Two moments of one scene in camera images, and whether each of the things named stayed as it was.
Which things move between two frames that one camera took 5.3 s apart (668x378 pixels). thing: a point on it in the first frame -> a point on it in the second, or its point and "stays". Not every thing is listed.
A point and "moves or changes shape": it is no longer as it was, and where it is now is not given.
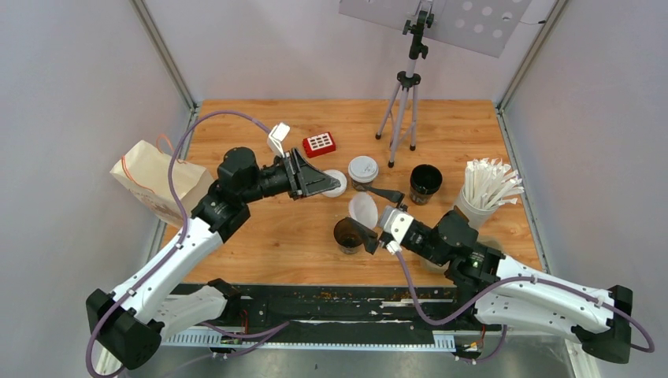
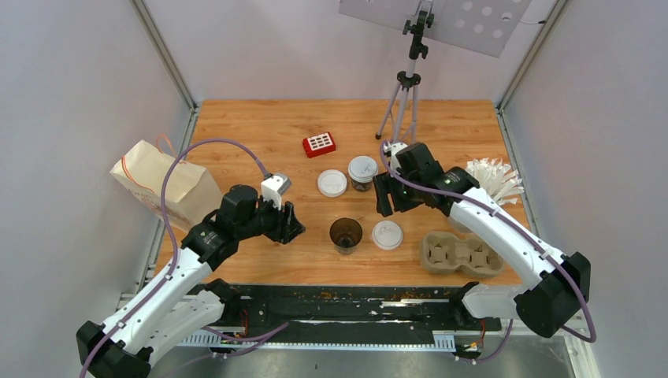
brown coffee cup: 361,187 stays
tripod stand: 404,105 stays
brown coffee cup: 346,236 stays
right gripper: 369,238 -> 381,185
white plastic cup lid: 362,169 stays
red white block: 319,145 stays
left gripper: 305,179 -> 283,232
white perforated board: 478,27 stays
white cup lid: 362,209 moves or changes shape
